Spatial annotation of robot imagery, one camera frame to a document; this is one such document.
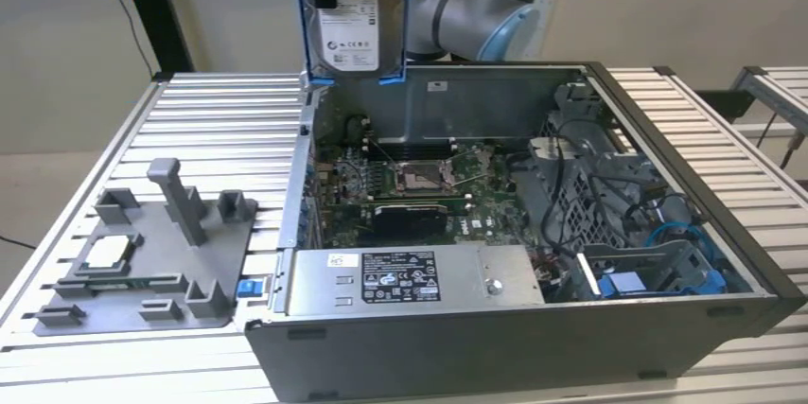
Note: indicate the black upright pillar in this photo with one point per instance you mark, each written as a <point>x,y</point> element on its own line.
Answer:
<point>164,21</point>

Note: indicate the blue plastic drive carrier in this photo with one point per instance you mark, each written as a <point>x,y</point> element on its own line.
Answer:
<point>622,285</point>

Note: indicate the black table bracket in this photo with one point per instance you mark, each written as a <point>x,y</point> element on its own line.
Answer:
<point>726,103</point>

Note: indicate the perforated metal drive cage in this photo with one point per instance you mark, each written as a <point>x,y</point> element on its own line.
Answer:
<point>568,177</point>

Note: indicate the disk bay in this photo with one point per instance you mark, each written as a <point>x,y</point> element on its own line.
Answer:
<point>663,257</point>

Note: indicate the blue case latch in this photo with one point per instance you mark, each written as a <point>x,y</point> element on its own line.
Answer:
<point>247,289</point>

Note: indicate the silver CPU chip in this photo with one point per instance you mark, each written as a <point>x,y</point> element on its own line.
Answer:
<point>112,252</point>

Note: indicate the black open PC case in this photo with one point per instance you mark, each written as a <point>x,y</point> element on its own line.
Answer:
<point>506,361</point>

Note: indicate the green motherboard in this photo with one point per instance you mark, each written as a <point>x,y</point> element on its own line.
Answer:
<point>492,205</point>

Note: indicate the green RAM stick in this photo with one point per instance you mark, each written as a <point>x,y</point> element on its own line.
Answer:
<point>126,283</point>

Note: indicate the silver power supply unit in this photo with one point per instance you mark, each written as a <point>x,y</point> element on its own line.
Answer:
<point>316,281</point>

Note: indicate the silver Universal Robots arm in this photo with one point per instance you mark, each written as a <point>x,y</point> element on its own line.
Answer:
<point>467,6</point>

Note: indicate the black graphics card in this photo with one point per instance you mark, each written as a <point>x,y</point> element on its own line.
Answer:
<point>411,219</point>

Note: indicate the grey plastic parts rack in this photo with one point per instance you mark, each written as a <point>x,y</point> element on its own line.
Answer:
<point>164,257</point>

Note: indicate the hard disk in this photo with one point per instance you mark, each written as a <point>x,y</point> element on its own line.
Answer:
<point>356,30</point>

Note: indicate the white frame post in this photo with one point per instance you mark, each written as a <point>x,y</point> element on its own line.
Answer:
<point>550,21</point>

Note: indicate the CPU socket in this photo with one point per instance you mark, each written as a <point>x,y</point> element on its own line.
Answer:
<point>420,177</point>

